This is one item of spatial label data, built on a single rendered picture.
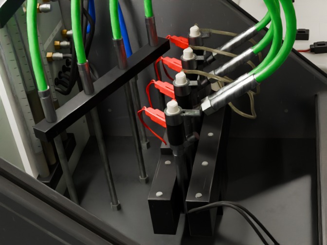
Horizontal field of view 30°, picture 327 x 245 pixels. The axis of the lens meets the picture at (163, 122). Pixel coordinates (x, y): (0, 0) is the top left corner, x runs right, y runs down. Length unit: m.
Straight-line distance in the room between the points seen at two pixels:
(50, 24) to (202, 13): 0.29
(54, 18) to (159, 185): 0.41
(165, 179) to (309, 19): 0.61
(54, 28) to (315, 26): 0.58
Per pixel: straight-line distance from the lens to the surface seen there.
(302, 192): 1.19
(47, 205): 0.62
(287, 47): 0.84
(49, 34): 1.19
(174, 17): 1.19
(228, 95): 0.88
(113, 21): 1.04
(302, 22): 1.44
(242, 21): 1.18
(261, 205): 1.17
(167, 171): 1.03
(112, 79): 1.06
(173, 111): 0.91
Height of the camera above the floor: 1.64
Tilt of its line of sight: 35 degrees down
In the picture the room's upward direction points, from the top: 9 degrees counter-clockwise
